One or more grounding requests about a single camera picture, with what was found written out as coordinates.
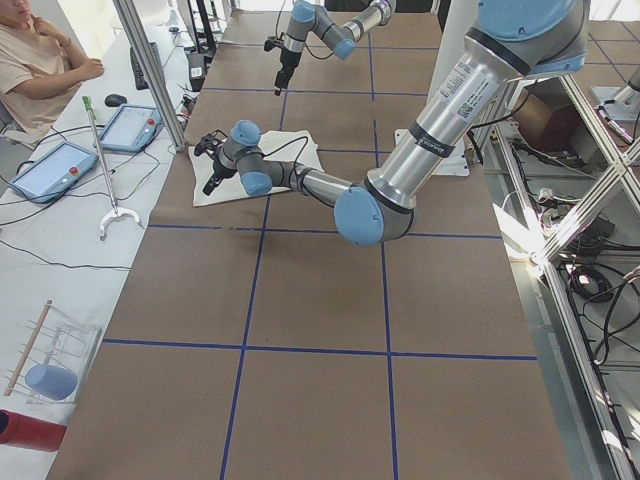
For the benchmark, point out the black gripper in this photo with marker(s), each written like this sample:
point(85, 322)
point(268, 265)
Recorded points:
point(286, 59)
point(218, 170)

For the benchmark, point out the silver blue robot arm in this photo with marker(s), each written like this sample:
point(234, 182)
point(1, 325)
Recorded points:
point(307, 18)
point(508, 41)

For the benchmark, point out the far teach pendant tablet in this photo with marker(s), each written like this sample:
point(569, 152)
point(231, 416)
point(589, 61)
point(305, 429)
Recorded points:
point(130, 129)

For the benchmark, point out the teach pendant tablet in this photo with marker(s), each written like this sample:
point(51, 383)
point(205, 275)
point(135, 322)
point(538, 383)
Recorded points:
point(53, 174)
point(130, 129)

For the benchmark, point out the black computer mouse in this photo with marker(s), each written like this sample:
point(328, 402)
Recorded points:
point(114, 100)

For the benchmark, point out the long metal reacher tool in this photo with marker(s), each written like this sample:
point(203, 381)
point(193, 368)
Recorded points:
point(116, 212)

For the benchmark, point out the near teach pendant tablet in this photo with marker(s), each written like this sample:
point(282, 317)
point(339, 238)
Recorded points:
point(53, 174)

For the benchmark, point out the person in beige shirt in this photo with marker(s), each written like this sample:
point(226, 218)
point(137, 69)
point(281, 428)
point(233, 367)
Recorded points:
point(41, 68)

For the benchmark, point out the wooden stick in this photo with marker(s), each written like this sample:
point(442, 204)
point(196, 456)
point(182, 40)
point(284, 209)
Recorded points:
point(28, 346)

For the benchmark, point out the light blue plastic cup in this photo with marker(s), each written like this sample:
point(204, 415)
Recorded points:
point(53, 382)

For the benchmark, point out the red cylinder bottle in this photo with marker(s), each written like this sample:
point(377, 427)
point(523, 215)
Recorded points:
point(28, 432)

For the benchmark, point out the aluminium frame post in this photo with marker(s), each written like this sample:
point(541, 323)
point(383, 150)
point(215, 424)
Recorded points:
point(134, 30)

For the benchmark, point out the white wire dish rack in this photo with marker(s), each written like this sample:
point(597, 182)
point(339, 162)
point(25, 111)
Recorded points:
point(64, 342)

